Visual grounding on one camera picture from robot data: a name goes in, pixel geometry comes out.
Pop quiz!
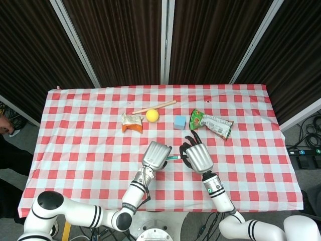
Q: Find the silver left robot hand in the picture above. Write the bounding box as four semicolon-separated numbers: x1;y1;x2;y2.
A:
141;141;173;173

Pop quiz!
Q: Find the black power strip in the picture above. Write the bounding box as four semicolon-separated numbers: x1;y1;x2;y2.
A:
286;147;321;157

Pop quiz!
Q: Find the dark corrugated partition panel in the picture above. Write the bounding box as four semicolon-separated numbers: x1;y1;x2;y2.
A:
235;0;321;126
169;0;274;86
0;0;96;124
62;0;166;88

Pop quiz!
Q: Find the red white checkered tablecloth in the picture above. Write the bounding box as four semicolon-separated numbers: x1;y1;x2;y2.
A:
19;84;304;219

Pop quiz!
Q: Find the black power adapter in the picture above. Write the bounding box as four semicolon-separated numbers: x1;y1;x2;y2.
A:
296;156;313;169

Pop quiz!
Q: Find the yellow foam ball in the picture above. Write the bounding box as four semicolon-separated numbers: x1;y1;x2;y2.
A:
145;109;160;124

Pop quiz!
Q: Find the white robot torso base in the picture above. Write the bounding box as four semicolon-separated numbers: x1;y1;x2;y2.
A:
136;211;189;241

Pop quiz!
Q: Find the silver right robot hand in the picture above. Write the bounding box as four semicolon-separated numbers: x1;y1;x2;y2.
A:
178;130;215;175

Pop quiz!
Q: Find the crumpled orange snack bag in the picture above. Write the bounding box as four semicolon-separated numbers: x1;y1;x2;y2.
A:
121;112;144;134

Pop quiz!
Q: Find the blue foam cube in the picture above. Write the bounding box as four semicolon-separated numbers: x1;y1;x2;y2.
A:
173;115;187;131

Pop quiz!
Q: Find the wooden stick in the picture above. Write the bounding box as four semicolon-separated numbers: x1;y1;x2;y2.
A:
131;99;177;115

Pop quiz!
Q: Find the white partition frame post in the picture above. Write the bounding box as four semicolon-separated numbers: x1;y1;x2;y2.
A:
229;0;285;85
278;98;321;132
0;94;41;127
49;0;102;89
161;0;176;86

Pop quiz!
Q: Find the crumpled green snack bag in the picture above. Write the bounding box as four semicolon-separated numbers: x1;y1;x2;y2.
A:
189;108;235;141

